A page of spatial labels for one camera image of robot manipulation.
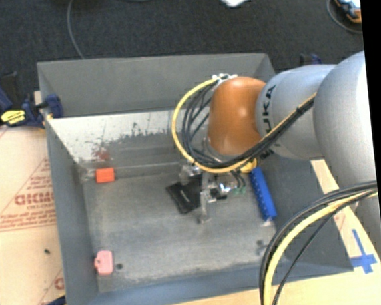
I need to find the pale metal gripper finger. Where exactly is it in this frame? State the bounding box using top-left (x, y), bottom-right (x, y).
top-left (193, 179), bottom-right (216, 225)
top-left (177, 162), bottom-right (203, 188)

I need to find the black flat box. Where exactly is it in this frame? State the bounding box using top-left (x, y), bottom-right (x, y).
top-left (165, 178), bottom-right (204, 216)

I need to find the long blue block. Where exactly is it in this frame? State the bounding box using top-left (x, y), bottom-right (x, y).
top-left (248, 165), bottom-right (279, 221)

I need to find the grey metal bin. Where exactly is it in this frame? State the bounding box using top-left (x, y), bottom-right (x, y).
top-left (37, 34), bottom-right (356, 305)

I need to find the orange block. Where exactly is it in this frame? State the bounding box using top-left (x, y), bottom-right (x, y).
top-left (95, 167), bottom-right (117, 184)

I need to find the pink block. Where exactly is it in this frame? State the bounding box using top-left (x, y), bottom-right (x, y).
top-left (92, 249), bottom-right (115, 276)

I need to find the brown cardboard board red print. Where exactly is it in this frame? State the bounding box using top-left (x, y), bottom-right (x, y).
top-left (0, 115), bottom-right (67, 305)

